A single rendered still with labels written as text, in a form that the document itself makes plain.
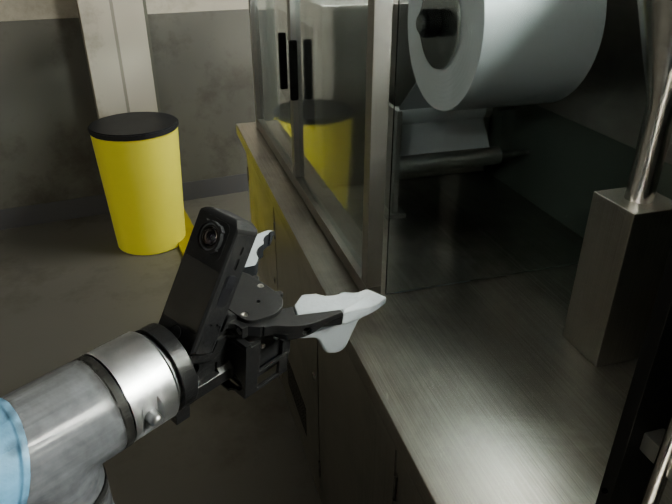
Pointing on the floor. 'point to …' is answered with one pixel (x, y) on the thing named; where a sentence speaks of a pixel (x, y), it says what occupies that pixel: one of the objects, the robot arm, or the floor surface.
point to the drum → (141, 179)
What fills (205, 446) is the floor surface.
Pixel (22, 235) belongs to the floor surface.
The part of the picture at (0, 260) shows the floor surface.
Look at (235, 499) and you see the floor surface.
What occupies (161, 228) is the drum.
